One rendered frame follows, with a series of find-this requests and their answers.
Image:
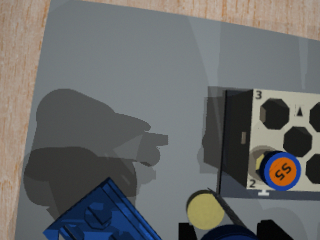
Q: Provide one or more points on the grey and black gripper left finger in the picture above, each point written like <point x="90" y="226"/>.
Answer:
<point x="186" y="232"/>

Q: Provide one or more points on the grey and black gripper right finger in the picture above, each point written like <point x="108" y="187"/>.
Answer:
<point x="269" y="230"/>

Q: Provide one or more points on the blue tube rack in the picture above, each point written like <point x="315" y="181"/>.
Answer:
<point x="104" y="207"/>

